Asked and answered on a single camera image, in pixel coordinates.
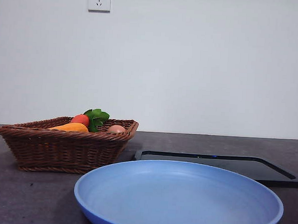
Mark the black rectangular tray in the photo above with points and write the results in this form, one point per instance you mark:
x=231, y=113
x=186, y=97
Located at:
x=273, y=173

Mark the brown wicker basket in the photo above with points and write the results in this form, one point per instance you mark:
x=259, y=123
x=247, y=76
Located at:
x=62, y=150

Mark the brown egg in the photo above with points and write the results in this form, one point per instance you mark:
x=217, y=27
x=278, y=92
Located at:
x=116, y=129

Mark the blue round plate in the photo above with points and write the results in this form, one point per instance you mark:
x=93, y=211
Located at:
x=179, y=199

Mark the orange carrot with green leaves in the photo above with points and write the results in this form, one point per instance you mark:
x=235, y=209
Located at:
x=79, y=119

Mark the white wall socket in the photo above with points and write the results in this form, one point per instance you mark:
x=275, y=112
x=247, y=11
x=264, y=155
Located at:
x=99, y=0

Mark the yellow corn cob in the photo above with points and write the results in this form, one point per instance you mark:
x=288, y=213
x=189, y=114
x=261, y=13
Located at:
x=73, y=127

